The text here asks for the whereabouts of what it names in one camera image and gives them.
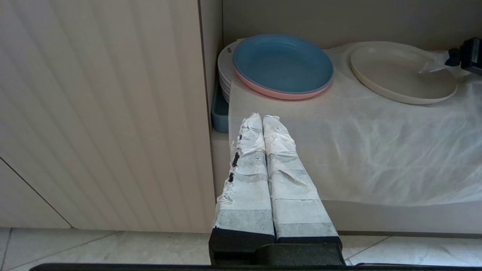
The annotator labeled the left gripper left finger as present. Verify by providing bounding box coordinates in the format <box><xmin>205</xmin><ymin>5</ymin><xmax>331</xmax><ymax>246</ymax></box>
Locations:
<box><xmin>209</xmin><ymin>113</ymin><xmax>276</xmax><ymax>265</ymax></box>

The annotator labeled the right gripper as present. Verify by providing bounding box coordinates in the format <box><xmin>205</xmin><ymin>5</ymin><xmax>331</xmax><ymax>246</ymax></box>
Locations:
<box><xmin>419</xmin><ymin>37</ymin><xmax>482</xmax><ymax>75</ymax></box>

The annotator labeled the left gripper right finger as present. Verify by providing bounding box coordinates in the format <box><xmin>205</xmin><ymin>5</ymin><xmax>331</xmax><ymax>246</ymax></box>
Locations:
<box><xmin>262</xmin><ymin>115</ymin><xmax>343</xmax><ymax>248</ymax></box>

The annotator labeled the cream plate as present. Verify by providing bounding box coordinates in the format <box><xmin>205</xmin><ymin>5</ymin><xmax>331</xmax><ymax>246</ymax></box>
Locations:
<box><xmin>350</xmin><ymin>41</ymin><xmax>458</xmax><ymax>105</ymax></box>

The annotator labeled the white shelf liner sheet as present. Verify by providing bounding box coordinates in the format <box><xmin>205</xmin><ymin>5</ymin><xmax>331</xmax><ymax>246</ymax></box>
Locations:
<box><xmin>227</xmin><ymin>38</ymin><xmax>482</xmax><ymax>207</ymax></box>

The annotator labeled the pink plate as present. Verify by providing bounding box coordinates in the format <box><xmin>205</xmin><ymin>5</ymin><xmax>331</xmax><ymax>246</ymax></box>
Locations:
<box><xmin>235</xmin><ymin>70</ymin><xmax>333</xmax><ymax>101</ymax></box>

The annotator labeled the white plate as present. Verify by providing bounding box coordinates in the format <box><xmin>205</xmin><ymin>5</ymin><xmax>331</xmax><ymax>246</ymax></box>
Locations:
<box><xmin>218</xmin><ymin>77</ymin><xmax>231</xmax><ymax>104</ymax></box>

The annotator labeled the blue plate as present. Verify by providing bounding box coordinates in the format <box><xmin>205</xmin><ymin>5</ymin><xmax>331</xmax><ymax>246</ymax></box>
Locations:
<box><xmin>232</xmin><ymin>34</ymin><xmax>334</xmax><ymax>94</ymax></box>

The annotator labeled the blue rectangular tray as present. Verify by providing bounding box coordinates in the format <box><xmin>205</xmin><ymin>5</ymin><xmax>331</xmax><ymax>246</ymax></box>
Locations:
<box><xmin>211</xmin><ymin>84</ymin><xmax>230</xmax><ymax>133</ymax></box>

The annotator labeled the stack of white plates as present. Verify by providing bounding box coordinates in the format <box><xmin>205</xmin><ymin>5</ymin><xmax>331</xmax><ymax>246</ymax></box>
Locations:
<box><xmin>217</xmin><ymin>41</ymin><xmax>241</xmax><ymax>88</ymax></box>

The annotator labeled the beige ribbed cabinet door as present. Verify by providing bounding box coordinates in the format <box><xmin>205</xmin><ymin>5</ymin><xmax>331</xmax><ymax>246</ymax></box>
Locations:
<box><xmin>0</xmin><ymin>0</ymin><xmax>216</xmax><ymax>233</ymax></box>

